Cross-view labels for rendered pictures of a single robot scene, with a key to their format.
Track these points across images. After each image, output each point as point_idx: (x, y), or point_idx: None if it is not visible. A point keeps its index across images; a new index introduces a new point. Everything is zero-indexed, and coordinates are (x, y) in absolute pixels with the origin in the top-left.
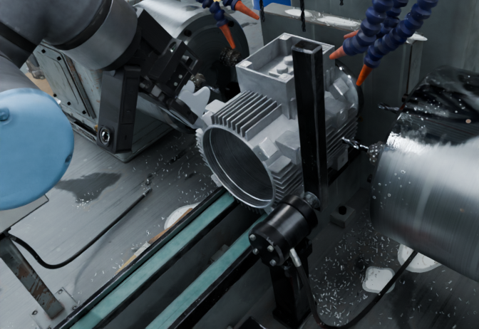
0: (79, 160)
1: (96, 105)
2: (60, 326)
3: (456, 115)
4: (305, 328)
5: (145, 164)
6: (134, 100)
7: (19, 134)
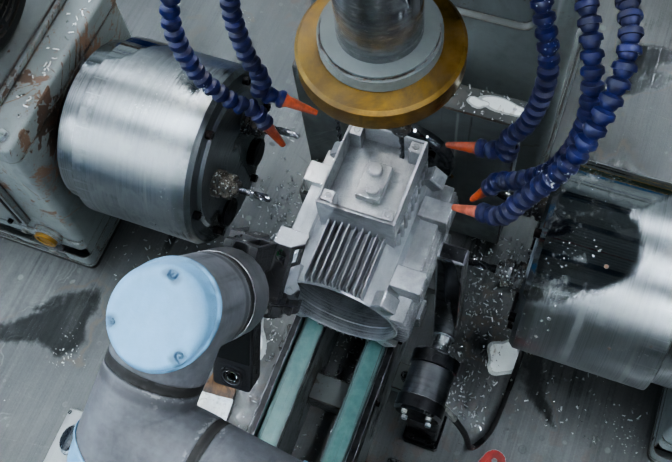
0: (11, 280)
1: (37, 213)
2: None
3: (594, 259)
4: (442, 441)
5: (126, 261)
6: (259, 334)
7: None
